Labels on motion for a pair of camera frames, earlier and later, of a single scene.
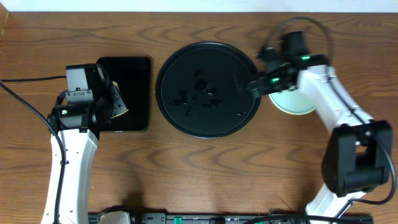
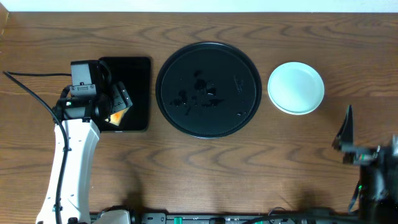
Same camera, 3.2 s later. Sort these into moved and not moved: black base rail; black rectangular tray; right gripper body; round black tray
Moved: right gripper body
Not moved: round black tray; black rectangular tray; black base rail
